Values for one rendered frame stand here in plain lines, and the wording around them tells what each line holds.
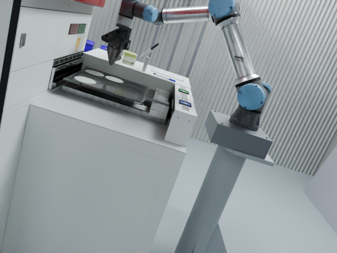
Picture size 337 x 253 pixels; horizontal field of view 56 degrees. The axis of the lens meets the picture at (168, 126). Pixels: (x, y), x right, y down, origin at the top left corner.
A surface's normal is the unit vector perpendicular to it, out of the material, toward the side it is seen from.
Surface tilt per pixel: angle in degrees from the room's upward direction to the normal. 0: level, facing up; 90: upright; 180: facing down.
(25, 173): 90
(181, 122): 90
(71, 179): 90
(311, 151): 90
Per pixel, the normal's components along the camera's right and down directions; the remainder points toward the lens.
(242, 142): 0.00, 0.31
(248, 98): -0.33, 0.27
